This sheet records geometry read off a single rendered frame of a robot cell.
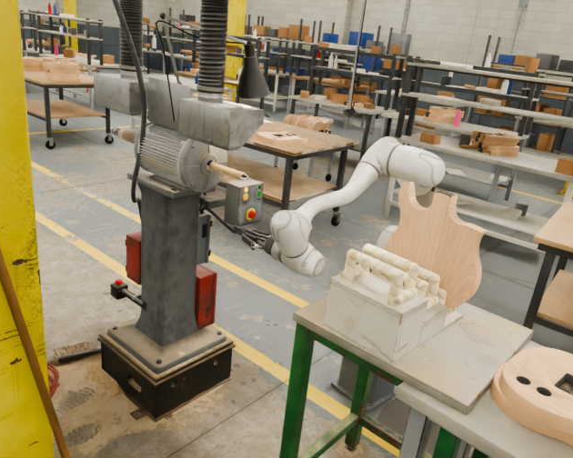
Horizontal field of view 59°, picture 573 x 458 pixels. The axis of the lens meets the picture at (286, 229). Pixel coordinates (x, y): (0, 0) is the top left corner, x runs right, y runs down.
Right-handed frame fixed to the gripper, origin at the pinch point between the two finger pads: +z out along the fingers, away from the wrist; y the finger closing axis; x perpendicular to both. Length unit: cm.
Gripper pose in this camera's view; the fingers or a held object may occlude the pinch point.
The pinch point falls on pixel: (241, 231)
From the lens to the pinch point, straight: 208.2
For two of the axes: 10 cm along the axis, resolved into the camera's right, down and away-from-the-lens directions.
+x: 0.1, -8.9, -4.6
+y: 6.7, -3.3, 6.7
